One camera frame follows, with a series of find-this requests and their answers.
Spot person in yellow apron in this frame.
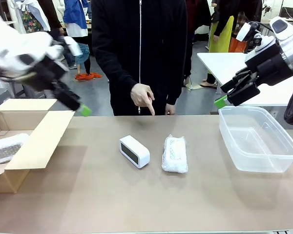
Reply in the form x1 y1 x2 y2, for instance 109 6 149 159
200 0 235 89

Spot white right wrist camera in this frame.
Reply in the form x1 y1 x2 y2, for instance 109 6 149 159
235 21 276 54

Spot person in blue jacket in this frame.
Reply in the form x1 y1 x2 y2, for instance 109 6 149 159
63 0 92 75

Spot person's right hand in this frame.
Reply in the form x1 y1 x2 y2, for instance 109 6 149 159
130 83 156 117

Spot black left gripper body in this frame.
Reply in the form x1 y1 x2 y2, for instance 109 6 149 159
26 56 69 92

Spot brown cardboard box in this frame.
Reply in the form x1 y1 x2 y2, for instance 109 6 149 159
0 98 76 195

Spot person's right forearm black sleeve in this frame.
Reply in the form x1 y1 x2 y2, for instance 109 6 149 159
91 48 140 91

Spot bubble-wrapped clock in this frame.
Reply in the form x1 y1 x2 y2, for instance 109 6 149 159
0 133 30 168
161 134 188 174

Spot person in floral apron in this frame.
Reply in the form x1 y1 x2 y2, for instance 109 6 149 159
11 0 64 34

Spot person's left hand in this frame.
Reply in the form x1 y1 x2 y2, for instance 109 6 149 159
165 103 176 116

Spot person with orange bag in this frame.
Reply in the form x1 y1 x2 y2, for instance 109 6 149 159
228 9 250 53

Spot clear plastic container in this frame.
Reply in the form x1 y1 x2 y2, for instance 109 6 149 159
218 106 293 173

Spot person's left forearm black sleeve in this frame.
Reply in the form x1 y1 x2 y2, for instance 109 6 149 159
166 56 188 106

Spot white unwrapped digital clock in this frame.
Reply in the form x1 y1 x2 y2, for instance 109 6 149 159
119 135 151 169

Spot orange shoes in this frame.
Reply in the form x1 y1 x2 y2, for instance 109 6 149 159
75 72 103 81

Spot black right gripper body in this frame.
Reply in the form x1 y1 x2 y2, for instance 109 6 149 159
245 43 293 86

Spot person in black hoodie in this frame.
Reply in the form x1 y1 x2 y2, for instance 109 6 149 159
90 0 193 117

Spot white background table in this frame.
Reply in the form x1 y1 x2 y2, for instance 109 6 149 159
196 52 293 107

